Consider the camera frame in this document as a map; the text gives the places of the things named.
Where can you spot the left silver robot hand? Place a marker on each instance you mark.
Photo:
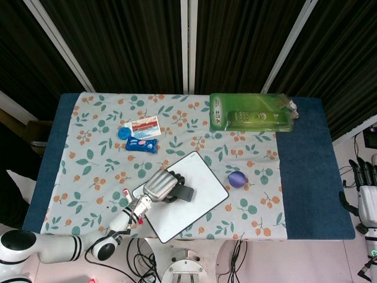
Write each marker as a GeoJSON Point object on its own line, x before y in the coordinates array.
{"type": "Point", "coordinates": [160, 185]}

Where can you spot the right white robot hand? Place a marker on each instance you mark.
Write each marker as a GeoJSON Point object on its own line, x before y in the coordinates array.
{"type": "Point", "coordinates": [368, 200]}

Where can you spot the grey whiteboard eraser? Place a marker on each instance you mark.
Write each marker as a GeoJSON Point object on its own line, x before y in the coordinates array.
{"type": "Point", "coordinates": [187, 193]}

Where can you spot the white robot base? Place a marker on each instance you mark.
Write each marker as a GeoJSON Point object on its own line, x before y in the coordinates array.
{"type": "Point", "coordinates": [184, 265]}

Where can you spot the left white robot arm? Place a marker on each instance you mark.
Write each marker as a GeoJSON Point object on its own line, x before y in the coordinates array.
{"type": "Point", "coordinates": [59, 247]}

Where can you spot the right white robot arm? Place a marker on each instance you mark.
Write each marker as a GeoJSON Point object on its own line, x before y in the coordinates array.
{"type": "Point", "coordinates": [371, 247]}

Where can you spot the black-framed whiteboard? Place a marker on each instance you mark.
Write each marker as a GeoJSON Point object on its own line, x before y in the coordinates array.
{"type": "Point", "coordinates": [203, 188]}

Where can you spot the blue snack packet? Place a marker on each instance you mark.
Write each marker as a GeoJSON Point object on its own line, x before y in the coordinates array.
{"type": "Point", "coordinates": [141, 145]}

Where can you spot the red white snack packet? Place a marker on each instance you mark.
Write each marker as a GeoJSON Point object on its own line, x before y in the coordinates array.
{"type": "Point", "coordinates": [147, 126]}

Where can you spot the floral tablecloth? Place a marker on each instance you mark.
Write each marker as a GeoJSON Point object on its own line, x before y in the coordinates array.
{"type": "Point", "coordinates": [103, 165]}

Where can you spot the black device with screen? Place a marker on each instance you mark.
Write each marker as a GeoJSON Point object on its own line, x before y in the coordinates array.
{"type": "Point", "coordinates": [370, 137]}

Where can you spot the blue table cover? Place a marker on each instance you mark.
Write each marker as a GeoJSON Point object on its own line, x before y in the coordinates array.
{"type": "Point", "coordinates": [309, 177]}

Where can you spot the blue round rubber piece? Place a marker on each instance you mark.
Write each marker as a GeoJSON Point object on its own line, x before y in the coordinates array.
{"type": "Point", "coordinates": [123, 133]}

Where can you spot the purple ball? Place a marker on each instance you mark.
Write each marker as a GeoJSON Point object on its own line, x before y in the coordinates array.
{"type": "Point", "coordinates": [237, 179]}

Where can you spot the green blister package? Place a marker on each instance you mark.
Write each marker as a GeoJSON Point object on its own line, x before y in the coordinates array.
{"type": "Point", "coordinates": [250, 118]}

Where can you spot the brown cardboard box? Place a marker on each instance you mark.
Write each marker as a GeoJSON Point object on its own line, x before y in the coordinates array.
{"type": "Point", "coordinates": [38, 132]}

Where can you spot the dark pleated curtain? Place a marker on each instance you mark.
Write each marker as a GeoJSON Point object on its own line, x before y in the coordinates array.
{"type": "Point", "coordinates": [132, 44]}

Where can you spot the upright white frame post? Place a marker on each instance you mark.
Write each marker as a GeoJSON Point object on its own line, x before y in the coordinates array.
{"type": "Point", "coordinates": [188, 44]}

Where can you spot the slanted white frame post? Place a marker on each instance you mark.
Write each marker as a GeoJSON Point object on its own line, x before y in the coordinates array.
{"type": "Point", "coordinates": [59, 44]}
{"type": "Point", "coordinates": [290, 44]}

